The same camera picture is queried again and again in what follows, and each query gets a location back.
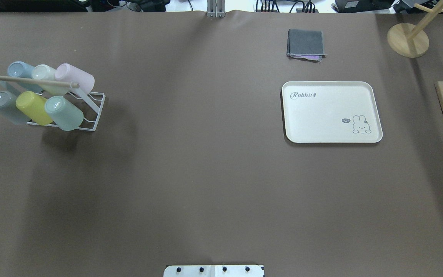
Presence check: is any pink cup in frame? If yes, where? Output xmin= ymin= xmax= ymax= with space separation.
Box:
xmin=55 ymin=63 xmax=95 ymax=93

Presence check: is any cream cup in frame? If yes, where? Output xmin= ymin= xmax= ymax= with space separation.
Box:
xmin=31 ymin=64 xmax=69 ymax=96

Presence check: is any white wire cup rack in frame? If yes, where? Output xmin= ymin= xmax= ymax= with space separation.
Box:
xmin=0 ymin=75 xmax=106 ymax=132

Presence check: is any grey cup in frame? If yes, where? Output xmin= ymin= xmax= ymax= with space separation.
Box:
xmin=0 ymin=91 xmax=30 ymax=125

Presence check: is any light blue cup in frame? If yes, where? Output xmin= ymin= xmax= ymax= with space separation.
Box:
xmin=7 ymin=61 xmax=44 ymax=93

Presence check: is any cream rabbit tray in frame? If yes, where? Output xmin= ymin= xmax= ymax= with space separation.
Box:
xmin=281 ymin=81 xmax=383 ymax=144

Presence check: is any folded grey cloth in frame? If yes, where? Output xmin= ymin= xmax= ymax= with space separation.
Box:
xmin=286 ymin=28 xmax=325 ymax=62

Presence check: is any yellow cup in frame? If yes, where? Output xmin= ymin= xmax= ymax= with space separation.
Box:
xmin=16 ymin=91 xmax=53 ymax=125

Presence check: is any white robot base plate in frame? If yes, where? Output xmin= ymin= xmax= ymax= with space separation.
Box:
xmin=163 ymin=264 xmax=265 ymax=277

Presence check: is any mint green cup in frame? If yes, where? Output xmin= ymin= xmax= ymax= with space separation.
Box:
xmin=44 ymin=96 xmax=84 ymax=131

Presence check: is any wooden mug tree stand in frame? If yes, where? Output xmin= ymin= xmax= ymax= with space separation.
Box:
xmin=387 ymin=0 xmax=443 ymax=58

